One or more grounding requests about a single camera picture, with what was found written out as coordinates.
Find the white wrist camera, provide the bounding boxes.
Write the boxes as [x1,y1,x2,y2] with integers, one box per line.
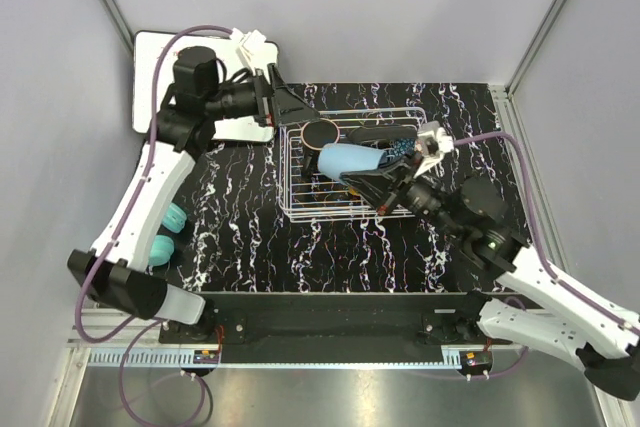
[229,28,266,72]
[415,121,454,177]

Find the white whiteboard with red writing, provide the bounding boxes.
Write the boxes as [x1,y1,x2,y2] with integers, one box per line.
[132,31,279,143]

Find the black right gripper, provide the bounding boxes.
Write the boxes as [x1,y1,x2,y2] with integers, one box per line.
[340,148,466,240]

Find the light blue plastic cup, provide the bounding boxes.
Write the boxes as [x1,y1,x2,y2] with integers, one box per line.
[317,143,386,182]

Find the teal cat ear headphones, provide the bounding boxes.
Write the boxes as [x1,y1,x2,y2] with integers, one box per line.
[148,203,187,267]

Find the red black mug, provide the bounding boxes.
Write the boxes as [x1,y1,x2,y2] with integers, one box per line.
[300,119,340,179]

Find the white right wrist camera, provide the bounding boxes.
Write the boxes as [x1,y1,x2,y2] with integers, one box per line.
[415,121,454,177]

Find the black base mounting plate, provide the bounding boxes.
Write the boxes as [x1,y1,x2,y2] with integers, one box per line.
[159,292,490,349]

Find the white wire dish rack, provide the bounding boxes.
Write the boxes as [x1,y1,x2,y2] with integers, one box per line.
[278,107,429,223]

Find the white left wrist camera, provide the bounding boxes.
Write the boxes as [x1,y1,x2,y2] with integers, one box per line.
[229,28,266,72]

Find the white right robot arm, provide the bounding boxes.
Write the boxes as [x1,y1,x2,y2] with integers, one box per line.
[339,156,639,401]

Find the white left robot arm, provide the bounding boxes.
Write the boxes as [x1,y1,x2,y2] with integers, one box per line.
[67,46,319,343]

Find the black floral square plate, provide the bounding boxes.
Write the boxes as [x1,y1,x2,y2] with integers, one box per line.
[347,125,417,144]

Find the blue patterned bowl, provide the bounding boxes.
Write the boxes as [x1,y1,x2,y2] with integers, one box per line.
[386,138,416,162]

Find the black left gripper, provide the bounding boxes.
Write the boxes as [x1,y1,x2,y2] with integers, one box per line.
[203,62,320,127]

